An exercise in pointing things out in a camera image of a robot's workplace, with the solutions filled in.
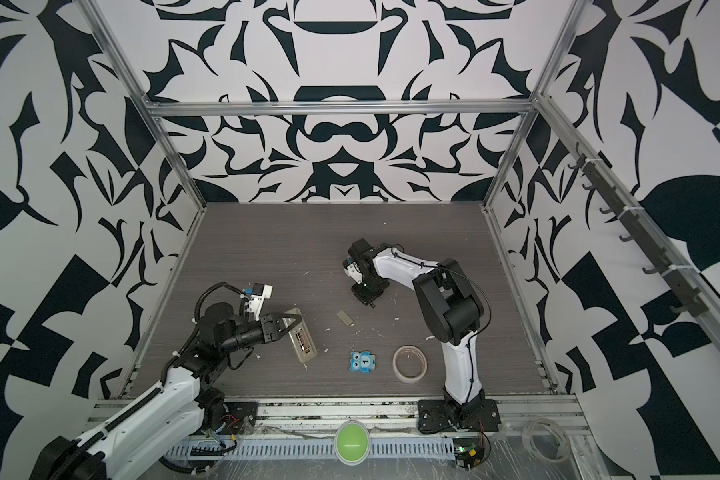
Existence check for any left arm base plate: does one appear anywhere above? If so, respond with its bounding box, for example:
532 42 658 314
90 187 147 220
213 401 259 435

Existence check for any white remote control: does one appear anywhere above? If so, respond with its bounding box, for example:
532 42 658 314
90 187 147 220
286 307 317 365

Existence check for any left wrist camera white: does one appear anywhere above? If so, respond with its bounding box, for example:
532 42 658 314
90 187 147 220
241 283 273 321

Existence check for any black gold battery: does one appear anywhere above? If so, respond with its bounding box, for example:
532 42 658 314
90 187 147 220
295 331 311 356

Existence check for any slotted cable duct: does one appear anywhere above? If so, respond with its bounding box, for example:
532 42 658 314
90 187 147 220
165 437 456 462

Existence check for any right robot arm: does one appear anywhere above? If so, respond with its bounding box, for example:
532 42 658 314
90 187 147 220
342 239 485 410

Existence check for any small circuit board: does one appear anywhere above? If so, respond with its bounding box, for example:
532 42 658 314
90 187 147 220
454 441 486 470

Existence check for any beige battery cover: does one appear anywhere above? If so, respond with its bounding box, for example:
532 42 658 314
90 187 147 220
337 310 355 327

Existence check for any green push button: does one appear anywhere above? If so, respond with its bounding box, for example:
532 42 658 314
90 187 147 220
334 420 371 466

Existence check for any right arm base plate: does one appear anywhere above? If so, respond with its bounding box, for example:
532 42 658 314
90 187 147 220
416 398 502 435

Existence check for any blue owl figure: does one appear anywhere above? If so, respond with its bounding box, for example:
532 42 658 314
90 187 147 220
349 351 376 373

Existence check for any aluminium frame rail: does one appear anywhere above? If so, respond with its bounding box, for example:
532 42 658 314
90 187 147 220
145 99 532 118

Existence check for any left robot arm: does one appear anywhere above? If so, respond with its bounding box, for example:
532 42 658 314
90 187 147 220
30 282 303 479

